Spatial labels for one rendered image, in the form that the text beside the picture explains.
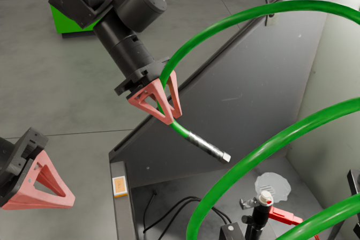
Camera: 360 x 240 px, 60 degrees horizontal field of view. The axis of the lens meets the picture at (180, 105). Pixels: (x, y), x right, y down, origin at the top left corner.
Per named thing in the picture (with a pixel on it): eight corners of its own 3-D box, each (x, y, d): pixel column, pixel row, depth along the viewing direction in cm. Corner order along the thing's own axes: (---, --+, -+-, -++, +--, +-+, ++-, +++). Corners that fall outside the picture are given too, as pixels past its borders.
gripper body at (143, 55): (175, 64, 56) (151, 29, 56) (143, 80, 48) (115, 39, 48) (152, 81, 60) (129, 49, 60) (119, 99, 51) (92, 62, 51)
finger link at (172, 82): (198, 103, 55) (167, 59, 55) (179, 119, 49) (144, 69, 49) (172, 120, 59) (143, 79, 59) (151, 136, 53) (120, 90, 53)
